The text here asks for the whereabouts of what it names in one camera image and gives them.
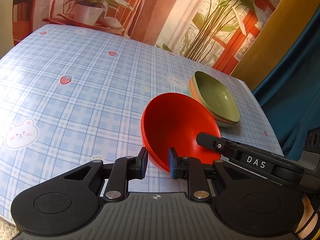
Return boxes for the red round bowl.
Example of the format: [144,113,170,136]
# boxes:
[140,93,221,172]

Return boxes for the pale green square bowl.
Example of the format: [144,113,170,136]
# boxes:
[188,83,235,128]

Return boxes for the teal curtain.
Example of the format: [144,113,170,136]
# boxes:
[253,10,319,160]

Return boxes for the orange square bowl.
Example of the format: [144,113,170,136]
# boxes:
[189,77,239,126]

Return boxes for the blue plaid tablecloth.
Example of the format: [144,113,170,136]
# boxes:
[1,24,282,222]

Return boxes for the printed room backdrop cloth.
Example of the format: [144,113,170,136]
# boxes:
[12,0,281,74]

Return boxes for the yellow curtain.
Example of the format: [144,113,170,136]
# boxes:
[231,0,319,91]

